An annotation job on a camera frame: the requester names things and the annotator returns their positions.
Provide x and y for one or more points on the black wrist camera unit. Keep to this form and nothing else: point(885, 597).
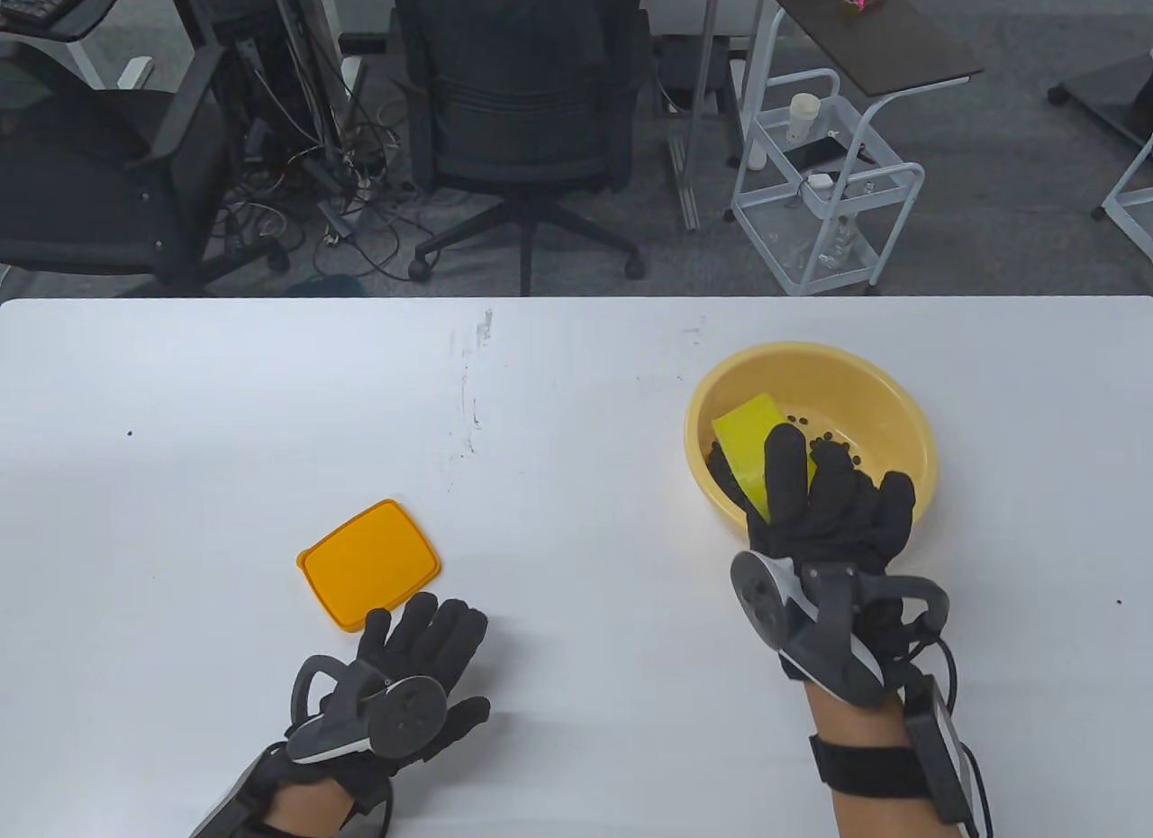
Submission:
point(937, 748)
point(225, 797)

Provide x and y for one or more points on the white paper cup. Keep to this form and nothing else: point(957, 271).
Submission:
point(803, 117)

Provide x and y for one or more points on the grey desk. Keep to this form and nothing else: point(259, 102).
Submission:
point(90, 13)

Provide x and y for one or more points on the black right wrist camera unit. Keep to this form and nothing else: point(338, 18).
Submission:
point(937, 748)

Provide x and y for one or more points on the grey left hand controller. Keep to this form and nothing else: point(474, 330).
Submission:
point(410, 712)

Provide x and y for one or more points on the black armrest office chair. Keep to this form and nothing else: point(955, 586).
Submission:
point(90, 180)

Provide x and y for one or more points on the pile of dark coffee beans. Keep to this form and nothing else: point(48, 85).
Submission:
point(824, 441)

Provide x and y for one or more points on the black computer tower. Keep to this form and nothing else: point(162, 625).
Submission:
point(270, 90)

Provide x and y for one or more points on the black left wrist camera unit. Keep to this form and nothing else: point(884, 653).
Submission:
point(225, 797)

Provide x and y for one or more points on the aluminium profile stand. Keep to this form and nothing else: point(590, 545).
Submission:
point(707, 45)

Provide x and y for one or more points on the white charger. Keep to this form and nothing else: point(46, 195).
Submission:
point(818, 182)

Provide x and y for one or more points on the yellow plastic container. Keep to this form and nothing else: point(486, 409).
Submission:
point(748, 432)

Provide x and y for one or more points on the teal floor object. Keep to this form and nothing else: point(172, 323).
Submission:
point(324, 287)

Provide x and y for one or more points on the person's right hand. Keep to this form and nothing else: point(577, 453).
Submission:
point(838, 523)

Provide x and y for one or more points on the orange container lid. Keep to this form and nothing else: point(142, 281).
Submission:
point(369, 559)

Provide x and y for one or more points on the yellow plastic basin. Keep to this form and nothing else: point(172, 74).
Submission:
point(856, 378)

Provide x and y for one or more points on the person's left hand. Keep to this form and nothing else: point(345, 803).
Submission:
point(432, 631)

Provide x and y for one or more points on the black phone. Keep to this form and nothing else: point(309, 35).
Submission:
point(824, 151)

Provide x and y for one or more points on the person's right forearm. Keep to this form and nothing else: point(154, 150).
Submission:
point(869, 815)

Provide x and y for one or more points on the grey hand controller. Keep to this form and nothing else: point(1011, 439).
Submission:
point(410, 712)
point(829, 640)

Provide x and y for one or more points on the grey right hand controller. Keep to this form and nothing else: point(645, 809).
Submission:
point(829, 640)

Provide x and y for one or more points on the white power strip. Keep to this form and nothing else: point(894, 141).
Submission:
point(137, 72)

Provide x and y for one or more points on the black mesh office chair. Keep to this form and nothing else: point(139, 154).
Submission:
point(522, 99)

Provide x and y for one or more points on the black floor box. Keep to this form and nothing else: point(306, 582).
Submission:
point(694, 72)

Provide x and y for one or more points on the dark top side table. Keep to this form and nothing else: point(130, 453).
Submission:
point(874, 36)
point(1117, 95)

